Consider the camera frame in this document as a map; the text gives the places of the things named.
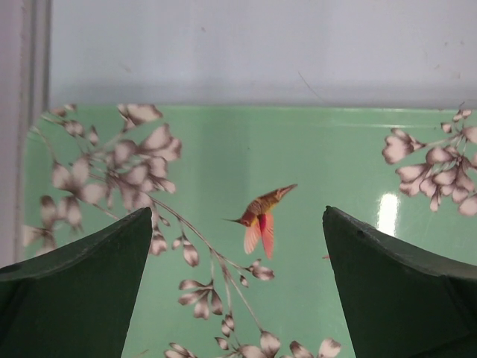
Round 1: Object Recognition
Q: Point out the aluminium frame rail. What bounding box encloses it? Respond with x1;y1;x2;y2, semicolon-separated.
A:
14;0;52;261

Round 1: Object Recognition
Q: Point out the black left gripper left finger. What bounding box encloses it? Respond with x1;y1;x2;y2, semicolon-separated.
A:
1;207;152;358

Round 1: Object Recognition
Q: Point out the green floral tray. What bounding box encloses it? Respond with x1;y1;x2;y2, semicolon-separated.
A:
22;104;476;357

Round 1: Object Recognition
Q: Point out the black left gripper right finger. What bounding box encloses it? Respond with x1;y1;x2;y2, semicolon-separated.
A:
323;207;476;358

